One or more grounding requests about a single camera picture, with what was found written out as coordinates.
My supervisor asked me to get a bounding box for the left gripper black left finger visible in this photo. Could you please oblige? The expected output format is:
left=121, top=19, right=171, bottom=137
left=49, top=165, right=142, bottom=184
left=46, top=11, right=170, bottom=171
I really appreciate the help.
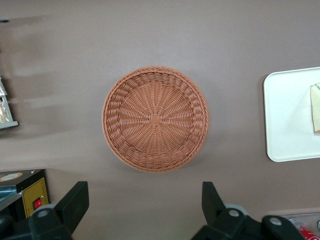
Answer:
left=28, top=180, right=90, bottom=240

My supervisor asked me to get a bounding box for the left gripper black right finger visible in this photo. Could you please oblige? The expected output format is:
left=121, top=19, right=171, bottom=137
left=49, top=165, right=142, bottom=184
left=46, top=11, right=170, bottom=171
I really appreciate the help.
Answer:
left=191, top=181, right=266, bottom=240

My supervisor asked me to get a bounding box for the triangular sandwich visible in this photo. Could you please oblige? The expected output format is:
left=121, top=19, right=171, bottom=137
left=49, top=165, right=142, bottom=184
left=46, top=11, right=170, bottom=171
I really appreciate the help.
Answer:
left=309, top=83, right=320, bottom=136

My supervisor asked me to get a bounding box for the grey snack tray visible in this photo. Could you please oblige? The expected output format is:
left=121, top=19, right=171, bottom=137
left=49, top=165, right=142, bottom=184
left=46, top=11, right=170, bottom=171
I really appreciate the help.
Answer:
left=0, top=74, right=20, bottom=130

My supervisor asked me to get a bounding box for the round brown wicker basket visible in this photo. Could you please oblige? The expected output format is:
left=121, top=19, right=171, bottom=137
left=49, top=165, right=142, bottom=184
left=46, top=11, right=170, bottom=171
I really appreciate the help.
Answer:
left=101, top=65, right=210, bottom=174

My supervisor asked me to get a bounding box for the cream plastic tray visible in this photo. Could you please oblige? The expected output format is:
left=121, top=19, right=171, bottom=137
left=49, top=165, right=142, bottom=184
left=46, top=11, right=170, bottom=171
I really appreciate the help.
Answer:
left=263, top=66, right=320, bottom=163

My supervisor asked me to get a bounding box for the black food warmer appliance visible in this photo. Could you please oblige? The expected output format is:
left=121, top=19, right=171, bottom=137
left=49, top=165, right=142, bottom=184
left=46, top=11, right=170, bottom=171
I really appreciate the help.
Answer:
left=0, top=169, right=50, bottom=222

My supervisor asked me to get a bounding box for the red cola bottle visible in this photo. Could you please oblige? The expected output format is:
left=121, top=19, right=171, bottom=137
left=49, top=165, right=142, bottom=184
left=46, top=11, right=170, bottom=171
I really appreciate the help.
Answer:
left=287, top=216, right=320, bottom=240

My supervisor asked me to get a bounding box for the clear bag of brown snacks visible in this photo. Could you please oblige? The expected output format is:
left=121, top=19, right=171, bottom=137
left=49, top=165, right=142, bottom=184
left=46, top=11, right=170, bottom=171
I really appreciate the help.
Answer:
left=0, top=96, right=12, bottom=124

